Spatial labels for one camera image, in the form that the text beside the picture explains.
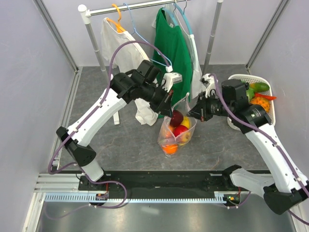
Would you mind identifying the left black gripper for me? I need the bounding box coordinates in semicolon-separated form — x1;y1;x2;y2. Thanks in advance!
140;82;174;118

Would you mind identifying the green t-shirt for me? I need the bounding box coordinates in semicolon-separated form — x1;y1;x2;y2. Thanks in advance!
154;8;193;105

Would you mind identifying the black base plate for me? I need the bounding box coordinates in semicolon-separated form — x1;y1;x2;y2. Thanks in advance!
78;169;264;200

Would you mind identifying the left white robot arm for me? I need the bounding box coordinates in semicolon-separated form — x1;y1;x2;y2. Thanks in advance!
56;60;182;190

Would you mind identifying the orange toy fruit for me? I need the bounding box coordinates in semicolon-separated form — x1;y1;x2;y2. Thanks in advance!
161;144;178;155

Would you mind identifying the red chili pepper toy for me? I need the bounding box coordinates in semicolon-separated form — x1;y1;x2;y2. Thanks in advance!
254;93;277;101

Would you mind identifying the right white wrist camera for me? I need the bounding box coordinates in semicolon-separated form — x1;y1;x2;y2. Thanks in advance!
200;73;218;98

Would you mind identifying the white t-shirt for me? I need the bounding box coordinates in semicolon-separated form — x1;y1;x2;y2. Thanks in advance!
101;18;158;126

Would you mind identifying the white tank top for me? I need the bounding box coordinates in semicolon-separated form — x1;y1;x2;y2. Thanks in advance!
163;8;202;99

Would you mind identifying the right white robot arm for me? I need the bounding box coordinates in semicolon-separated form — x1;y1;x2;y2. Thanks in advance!
187;76;309;215

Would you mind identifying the white fruit basket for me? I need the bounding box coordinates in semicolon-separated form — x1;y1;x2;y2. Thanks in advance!
228;74;276;125

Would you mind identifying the silver clothes rack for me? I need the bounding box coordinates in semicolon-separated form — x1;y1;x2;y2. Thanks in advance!
77;0;224;125

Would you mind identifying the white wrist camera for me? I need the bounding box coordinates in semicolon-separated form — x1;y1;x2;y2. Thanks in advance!
200;73;218;98
161;66;183;92

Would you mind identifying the peach toy fruit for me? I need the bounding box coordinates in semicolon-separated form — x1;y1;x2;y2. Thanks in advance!
163;125;174;138

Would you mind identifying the orange spiky kiwano toy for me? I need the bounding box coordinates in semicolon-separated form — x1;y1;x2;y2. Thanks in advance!
250;97;271;113

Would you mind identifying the yellow pear toy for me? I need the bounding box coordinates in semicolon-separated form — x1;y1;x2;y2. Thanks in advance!
181;116;191;129

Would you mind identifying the dark red mangosteen toy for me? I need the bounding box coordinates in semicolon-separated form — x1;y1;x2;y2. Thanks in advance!
169;110;183;128

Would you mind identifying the slotted cable duct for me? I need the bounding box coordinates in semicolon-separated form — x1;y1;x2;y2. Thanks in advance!
44;193;231;203

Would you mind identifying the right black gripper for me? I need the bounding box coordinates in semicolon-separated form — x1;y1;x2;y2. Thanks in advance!
187;90;235;122

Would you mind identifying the red apple toy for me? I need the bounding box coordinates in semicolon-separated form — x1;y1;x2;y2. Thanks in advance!
173;125;190;138

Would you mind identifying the light blue wire hanger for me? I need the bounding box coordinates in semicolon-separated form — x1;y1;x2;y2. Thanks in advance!
123;1;172;71

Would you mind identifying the teal padded hanger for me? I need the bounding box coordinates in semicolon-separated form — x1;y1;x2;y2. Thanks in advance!
163;3;193;38

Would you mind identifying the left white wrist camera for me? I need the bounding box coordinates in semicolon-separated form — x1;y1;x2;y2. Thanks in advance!
161;66;183;92

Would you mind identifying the orange hanger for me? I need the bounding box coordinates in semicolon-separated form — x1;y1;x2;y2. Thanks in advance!
106;3;126;33

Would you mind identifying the left aluminium frame post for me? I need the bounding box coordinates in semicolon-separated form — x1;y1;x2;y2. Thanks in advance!
32;0;79;71

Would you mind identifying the aluminium frame post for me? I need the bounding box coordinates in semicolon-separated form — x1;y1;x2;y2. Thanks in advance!
245;0;290;73
32;0;79;71

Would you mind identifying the clear pink-dotted zip bag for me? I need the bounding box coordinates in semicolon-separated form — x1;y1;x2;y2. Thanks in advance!
157;93;197;158

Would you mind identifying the right aluminium frame post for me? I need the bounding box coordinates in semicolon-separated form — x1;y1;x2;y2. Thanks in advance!
245;0;290;73

